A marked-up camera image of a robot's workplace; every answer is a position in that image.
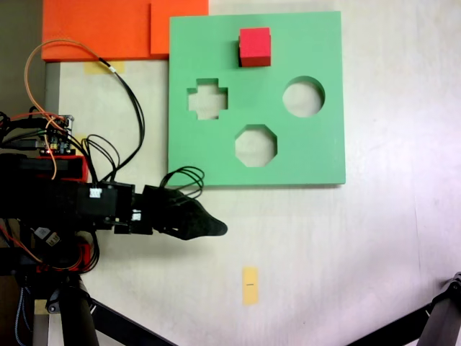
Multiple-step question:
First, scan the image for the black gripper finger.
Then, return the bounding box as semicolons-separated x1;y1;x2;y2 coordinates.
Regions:
182;196;229;238
157;228;218;242

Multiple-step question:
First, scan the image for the red square block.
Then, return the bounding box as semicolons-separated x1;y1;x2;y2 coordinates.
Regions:
238;27;272;68

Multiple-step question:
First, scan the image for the yellow tape with black mark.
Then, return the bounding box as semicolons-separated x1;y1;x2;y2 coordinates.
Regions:
241;266;261;307

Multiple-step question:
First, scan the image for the yellow masking tape piece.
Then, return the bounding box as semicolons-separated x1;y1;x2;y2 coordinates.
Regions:
83;61;126;76
73;134;90;157

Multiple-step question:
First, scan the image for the black circuit board with chips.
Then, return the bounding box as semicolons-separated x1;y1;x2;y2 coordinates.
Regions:
30;226;63;250

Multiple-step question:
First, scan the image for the black circuit board with connectors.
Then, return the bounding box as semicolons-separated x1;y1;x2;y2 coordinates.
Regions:
35;114;77;157

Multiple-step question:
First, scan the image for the green shape sorter board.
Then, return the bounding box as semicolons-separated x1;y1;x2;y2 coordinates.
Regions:
166;10;347;189

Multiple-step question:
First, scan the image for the black table clamp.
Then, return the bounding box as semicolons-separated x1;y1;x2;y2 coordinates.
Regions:
0;154;85;179

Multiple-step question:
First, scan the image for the smooth black tripod leg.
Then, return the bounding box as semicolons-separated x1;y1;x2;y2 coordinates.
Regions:
45;277;179;346

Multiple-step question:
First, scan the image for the black and red power lead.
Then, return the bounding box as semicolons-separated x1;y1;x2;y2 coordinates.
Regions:
0;111;70;142

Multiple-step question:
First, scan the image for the small orange foam slab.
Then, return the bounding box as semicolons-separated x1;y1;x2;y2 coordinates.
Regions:
149;0;210;56

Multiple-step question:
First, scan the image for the large orange foam slab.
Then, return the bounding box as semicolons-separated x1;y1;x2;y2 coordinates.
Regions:
41;0;152;62

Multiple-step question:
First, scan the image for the notched black tripod leg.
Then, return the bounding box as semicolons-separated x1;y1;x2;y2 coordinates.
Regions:
344;271;461;346

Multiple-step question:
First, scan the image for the black gripper motor wire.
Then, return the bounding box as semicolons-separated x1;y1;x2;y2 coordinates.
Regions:
159;165;207;200

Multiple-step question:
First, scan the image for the long black wire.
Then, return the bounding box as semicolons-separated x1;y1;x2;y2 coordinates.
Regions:
97;56;146;182

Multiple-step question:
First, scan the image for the black arm motor wire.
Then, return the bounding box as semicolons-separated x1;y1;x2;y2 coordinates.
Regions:
81;133;122;190

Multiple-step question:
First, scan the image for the black USB cable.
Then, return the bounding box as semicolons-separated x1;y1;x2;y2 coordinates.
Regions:
0;138;46;149

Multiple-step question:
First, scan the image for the blue braided cable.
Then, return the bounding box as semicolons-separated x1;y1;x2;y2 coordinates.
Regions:
13;284;34;346

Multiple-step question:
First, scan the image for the thin orange wire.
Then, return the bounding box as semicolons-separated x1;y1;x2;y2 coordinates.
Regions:
23;38;116;122

